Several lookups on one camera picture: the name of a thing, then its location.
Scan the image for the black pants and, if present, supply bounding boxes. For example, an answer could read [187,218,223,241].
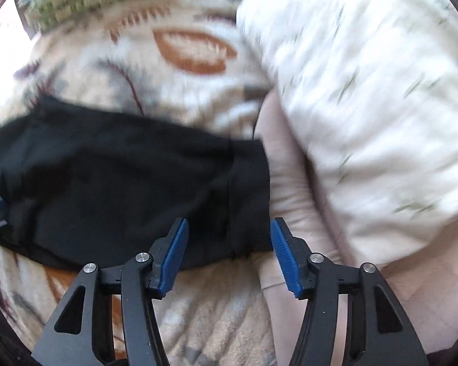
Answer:
[0,97,272,270]

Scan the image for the white floral pillow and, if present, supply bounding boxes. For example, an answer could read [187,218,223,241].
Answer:
[237,0,458,266]

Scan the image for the leaf-patterned beige blanket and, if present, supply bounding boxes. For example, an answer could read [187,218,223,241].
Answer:
[0,0,275,365]

